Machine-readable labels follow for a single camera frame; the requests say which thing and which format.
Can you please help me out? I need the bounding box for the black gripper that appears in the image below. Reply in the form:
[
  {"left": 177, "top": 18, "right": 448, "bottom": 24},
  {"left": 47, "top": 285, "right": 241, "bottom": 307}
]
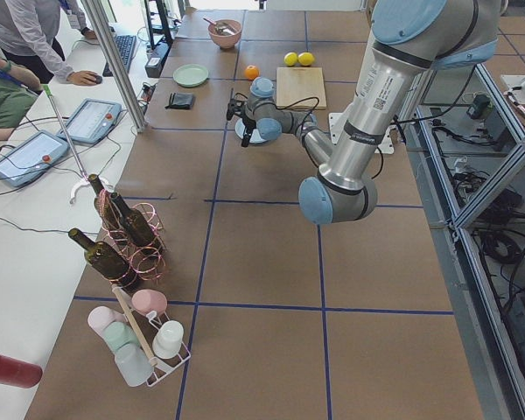
[{"left": 241, "top": 104, "right": 256, "bottom": 147}]

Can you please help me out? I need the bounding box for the light blue plate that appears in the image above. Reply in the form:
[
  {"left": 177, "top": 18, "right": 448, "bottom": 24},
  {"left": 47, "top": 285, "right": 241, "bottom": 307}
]
[{"left": 234, "top": 118, "right": 282, "bottom": 144}]

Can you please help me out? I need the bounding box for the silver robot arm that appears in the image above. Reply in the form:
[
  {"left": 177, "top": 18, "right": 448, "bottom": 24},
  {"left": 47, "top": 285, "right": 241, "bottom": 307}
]
[{"left": 227, "top": 0, "right": 501, "bottom": 225}]

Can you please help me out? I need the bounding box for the light green plate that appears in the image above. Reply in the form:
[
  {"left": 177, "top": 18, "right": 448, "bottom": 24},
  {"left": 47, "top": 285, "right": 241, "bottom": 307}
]
[{"left": 172, "top": 64, "right": 209, "bottom": 88}]

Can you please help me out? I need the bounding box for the orange fruit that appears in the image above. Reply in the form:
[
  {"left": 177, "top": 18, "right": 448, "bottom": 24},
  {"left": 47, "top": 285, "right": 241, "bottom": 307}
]
[{"left": 243, "top": 65, "right": 260, "bottom": 81}]

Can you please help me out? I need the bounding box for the wooden cutting board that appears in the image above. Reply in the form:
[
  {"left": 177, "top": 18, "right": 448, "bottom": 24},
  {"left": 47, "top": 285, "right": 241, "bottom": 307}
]
[{"left": 276, "top": 66, "right": 327, "bottom": 109}]

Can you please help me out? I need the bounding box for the grey folded cloth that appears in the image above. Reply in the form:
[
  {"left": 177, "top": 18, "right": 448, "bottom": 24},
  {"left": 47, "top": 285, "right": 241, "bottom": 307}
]
[{"left": 164, "top": 92, "right": 195, "bottom": 110}]

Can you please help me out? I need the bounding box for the yellow lemon upper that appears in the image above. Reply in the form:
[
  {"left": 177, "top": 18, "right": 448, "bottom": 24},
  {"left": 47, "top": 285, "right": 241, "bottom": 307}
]
[{"left": 283, "top": 52, "right": 298, "bottom": 67}]

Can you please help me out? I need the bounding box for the yellow lemon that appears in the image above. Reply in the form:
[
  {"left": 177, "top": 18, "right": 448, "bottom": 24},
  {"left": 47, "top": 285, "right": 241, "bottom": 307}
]
[
  {"left": 297, "top": 52, "right": 315, "bottom": 67},
  {"left": 283, "top": 52, "right": 298, "bottom": 67}
]

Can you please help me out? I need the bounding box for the pink bowl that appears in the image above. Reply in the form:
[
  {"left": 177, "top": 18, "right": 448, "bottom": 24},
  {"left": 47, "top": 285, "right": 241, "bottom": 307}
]
[{"left": 208, "top": 19, "right": 242, "bottom": 49}]

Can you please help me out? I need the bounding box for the yellow lemon lower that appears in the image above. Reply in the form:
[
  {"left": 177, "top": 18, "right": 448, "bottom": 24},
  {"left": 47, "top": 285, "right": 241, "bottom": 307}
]
[{"left": 297, "top": 52, "right": 315, "bottom": 67}]

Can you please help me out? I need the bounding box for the metal scoop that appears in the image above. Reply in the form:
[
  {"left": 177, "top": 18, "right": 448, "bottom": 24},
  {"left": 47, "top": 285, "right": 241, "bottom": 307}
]
[{"left": 204, "top": 17, "right": 237, "bottom": 35}]

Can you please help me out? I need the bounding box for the black keyboard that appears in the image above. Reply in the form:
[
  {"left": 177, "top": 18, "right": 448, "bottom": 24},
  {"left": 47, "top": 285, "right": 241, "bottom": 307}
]
[{"left": 114, "top": 35, "right": 137, "bottom": 73}]

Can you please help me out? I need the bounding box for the blue teach pendant far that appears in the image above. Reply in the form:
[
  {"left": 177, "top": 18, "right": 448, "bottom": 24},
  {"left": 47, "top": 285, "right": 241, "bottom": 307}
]
[{"left": 65, "top": 98, "right": 122, "bottom": 145}]

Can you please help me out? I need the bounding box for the blue teach pendant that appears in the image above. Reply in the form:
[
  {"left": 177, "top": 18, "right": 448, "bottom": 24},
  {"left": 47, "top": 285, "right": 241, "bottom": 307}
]
[
  {"left": 0, "top": 130, "right": 68, "bottom": 187},
  {"left": 65, "top": 98, "right": 122, "bottom": 145}
]

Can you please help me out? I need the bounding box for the reacher grabber stick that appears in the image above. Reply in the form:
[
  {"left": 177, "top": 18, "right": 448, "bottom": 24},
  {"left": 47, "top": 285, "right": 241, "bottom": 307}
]
[{"left": 42, "top": 84, "right": 90, "bottom": 205}]

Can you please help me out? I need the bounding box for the dark green wine bottle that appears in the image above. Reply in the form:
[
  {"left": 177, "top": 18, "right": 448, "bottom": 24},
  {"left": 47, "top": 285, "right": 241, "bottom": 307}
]
[{"left": 68, "top": 227, "right": 144, "bottom": 292}]

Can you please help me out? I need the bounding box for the pink cup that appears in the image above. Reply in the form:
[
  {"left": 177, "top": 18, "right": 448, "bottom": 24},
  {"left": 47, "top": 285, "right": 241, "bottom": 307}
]
[{"left": 131, "top": 289, "right": 168, "bottom": 316}]

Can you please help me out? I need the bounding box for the blue teach pendant near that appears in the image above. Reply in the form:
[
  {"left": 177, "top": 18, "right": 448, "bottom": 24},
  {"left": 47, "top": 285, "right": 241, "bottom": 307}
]
[{"left": 0, "top": 130, "right": 68, "bottom": 187}]

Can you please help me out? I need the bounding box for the white cup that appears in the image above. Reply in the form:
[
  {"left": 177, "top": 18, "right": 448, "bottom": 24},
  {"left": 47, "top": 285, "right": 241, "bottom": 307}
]
[{"left": 152, "top": 320, "right": 184, "bottom": 359}]

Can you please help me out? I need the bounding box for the light blue cup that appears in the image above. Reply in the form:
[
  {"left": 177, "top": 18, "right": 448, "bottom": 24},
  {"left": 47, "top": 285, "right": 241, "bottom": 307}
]
[{"left": 114, "top": 343, "right": 154, "bottom": 387}]

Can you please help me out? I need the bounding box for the red cylinder bottle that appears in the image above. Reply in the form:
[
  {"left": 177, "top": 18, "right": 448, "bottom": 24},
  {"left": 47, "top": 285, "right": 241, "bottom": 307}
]
[{"left": 0, "top": 354, "right": 43, "bottom": 389}]

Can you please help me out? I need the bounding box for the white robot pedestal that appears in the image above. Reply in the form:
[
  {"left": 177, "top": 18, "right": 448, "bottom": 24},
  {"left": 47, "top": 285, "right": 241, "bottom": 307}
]
[{"left": 328, "top": 112, "right": 396, "bottom": 154}]

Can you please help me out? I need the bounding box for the copper wire bottle rack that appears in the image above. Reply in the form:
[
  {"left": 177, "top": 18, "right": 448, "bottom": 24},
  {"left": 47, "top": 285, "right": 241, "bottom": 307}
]
[{"left": 101, "top": 199, "right": 166, "bottom": 284}]

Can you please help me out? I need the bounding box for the aluminium frame post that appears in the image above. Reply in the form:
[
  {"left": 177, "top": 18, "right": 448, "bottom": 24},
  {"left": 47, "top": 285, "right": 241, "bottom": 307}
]
[{"left": 81, "top": 0, "right": 146, "bottom": 133}]

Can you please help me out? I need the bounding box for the white wire cup rack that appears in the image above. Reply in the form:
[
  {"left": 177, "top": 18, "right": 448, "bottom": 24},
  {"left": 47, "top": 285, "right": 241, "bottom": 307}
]
[{"left": 112, "top": 286, "right": 191, "bottom": 388}]

